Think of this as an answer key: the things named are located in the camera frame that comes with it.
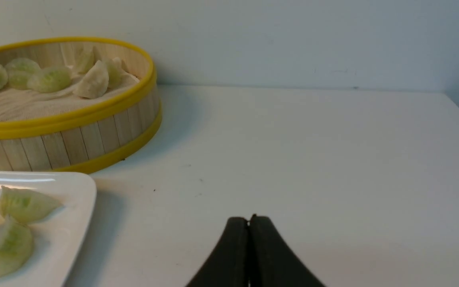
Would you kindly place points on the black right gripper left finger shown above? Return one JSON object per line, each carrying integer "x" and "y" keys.
{"x": 226, "y": 264}

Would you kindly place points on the white steamed dumpling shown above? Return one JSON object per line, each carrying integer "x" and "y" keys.
{"x": 94, "y": 83}

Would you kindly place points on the bamboo steamer basket yellow rim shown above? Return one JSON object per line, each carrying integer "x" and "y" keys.
{"x": 88, "y": 139}

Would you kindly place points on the white square plate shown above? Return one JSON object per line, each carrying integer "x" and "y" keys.
{"x": 58, "y": 237}

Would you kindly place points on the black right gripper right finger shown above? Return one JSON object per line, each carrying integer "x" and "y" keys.
{"x": 272, "y": 262}

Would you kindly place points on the pale steamed dumpling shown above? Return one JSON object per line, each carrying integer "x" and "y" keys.
{"x": 84, "y": 61}

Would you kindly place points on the green dumpling on plate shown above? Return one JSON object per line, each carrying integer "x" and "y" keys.
{"x": 16, "y": 245}
{"x": 26, "y": 206}

